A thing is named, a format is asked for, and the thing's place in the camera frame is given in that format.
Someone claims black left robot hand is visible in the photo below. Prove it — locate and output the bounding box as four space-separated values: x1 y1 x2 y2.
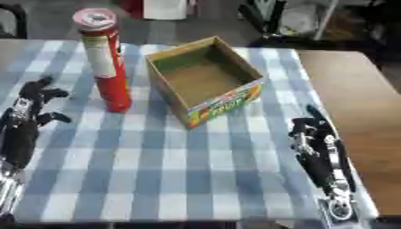
0 75 74 170

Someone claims black tripod with bag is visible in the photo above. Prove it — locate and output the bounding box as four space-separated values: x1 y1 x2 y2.
236 0 367 46

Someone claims red and white container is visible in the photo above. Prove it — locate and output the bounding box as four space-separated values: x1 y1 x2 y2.
120 0 201 21

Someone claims black chair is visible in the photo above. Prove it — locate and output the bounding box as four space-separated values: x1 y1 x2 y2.
0 3 29 39

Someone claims open tan cardboard box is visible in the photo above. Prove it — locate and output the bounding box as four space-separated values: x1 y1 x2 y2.
144 36 267 130

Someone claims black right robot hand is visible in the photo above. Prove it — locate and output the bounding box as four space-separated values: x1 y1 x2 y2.
288 104 359 197

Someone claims red cylindrical chip can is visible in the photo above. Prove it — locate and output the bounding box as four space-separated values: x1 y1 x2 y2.
70 7 133 114

